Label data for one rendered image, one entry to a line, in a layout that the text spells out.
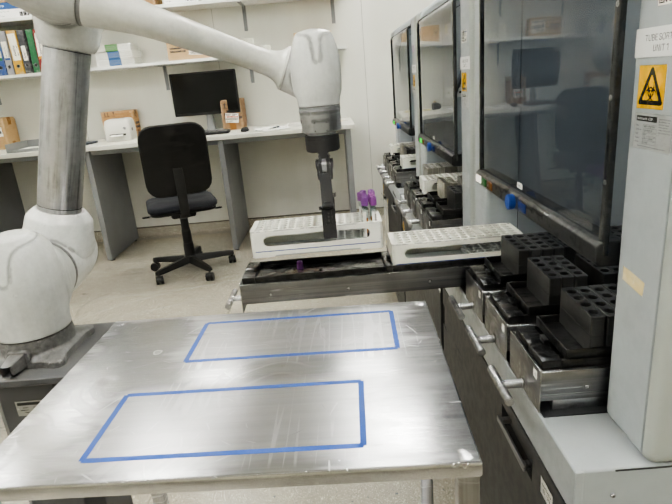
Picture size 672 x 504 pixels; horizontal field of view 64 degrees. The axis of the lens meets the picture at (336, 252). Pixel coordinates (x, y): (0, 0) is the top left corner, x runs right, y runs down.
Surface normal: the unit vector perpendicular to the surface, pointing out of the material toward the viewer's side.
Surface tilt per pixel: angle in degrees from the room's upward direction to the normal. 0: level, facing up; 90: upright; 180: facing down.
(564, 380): 90
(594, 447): 0
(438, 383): 0
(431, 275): 90
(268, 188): 90
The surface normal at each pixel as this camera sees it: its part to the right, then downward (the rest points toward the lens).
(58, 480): -0.08, -0.95
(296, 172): 0.01, 0.31
